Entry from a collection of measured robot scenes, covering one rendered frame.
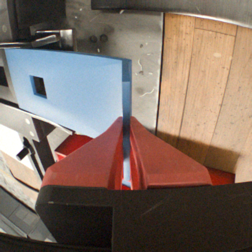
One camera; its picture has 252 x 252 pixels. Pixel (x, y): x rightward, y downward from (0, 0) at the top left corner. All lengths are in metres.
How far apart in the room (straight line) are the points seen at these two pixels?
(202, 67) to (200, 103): 0.04
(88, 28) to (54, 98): 0.10
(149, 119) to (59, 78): 0.14
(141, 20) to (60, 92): 0.11
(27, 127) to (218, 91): 0.22
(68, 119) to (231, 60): 0.16
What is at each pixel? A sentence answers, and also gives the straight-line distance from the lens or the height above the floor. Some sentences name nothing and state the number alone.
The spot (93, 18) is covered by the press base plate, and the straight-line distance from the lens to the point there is 0.24.
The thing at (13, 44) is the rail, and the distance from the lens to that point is 0.20.
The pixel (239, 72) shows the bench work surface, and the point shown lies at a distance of 0.21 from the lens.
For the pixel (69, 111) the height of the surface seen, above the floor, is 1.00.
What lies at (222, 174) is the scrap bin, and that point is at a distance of 0.28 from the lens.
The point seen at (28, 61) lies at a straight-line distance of 0.19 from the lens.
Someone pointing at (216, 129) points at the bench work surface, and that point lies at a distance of 0.25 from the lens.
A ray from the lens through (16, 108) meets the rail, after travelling 0.25.
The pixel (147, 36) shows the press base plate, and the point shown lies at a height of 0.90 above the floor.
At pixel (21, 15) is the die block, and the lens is 0.22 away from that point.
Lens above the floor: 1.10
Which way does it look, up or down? 46 degrees down
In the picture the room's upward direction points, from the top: 143 degrees counter-clockwise
